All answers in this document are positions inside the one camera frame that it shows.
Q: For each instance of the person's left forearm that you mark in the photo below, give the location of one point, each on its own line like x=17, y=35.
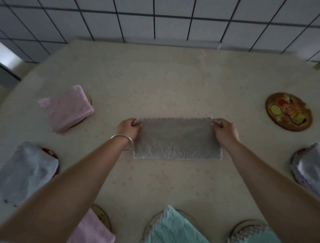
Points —
x=62, y=195

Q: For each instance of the pink rimmed cartoon coaster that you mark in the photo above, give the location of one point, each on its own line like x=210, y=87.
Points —
x=245, y=223

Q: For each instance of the person's right forearm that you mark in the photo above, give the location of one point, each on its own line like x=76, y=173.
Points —
x=275, y=190

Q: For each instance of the person's left hand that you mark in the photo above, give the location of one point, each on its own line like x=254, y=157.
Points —
x=127, y=130

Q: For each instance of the white wooden chair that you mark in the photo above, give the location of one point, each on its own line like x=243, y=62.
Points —
x=7, y=60

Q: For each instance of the red bordered round coaster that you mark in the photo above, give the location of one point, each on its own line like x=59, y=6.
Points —
x=51, y=153

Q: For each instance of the person's right hand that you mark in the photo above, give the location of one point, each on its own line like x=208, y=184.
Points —
x=226, y=134

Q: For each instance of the dark brown round coaster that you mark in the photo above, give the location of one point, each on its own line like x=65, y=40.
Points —
x=288, y=112

